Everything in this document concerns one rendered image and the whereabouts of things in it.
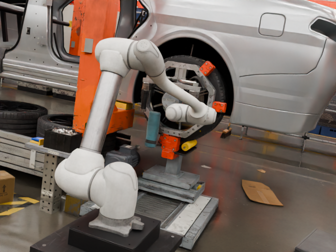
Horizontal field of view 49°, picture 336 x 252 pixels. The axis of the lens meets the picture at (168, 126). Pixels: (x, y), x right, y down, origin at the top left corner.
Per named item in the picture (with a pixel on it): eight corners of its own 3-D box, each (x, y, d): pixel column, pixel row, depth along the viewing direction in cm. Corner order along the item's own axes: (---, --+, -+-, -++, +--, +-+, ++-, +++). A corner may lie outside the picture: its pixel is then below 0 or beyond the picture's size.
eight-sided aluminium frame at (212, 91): (207, 141, 277) (220, 68, 267) (205, 143, 271) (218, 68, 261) (141, 127, 293) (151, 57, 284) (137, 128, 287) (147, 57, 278)
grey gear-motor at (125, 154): (143, 185, 309) (149, 144, 303) (120, 200, 269) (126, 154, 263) (123, 180, 314) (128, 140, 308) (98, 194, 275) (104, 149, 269)
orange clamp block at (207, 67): (207, 76, 272) (216, 67, 270) (204, 76, 265) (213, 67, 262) (200, 69, 274) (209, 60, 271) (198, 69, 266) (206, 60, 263)
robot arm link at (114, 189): (124, 223, 154) (130, 173, 150) (87, 211, 160) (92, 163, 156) (141, 210, 169) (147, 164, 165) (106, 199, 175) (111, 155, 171)
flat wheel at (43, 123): (120, 145, 352) (123, 121, 348) (105, 164, 287) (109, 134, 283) (51, 134, 353) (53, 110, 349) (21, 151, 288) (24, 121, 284)
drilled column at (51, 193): (60, 209, 259) (66, 151, 251) (51, 214, 249) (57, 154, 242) (48, 205, 262) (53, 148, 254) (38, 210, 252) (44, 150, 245)
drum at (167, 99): (186, 110, 280) (189, 91, 277) (178, 112, 260) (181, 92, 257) (169, 106, 284) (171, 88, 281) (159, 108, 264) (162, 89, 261)
